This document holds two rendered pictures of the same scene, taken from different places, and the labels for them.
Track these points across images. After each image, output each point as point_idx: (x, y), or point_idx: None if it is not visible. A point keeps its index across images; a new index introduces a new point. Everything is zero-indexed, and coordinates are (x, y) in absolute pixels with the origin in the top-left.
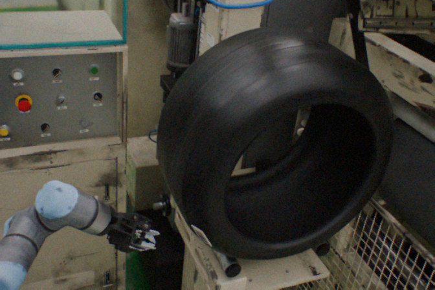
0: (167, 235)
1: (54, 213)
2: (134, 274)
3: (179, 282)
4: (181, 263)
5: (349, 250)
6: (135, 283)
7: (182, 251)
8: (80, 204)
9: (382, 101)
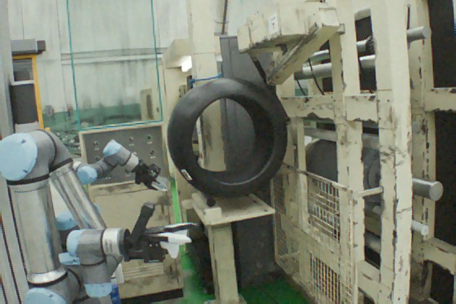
0: (208, 248)
1: (109, 152)
2: (193, 281)
3: None
4: None
5: (310, 227)
6: (193, 284)
7: None
8: (121, 150)
9: (267, 97)
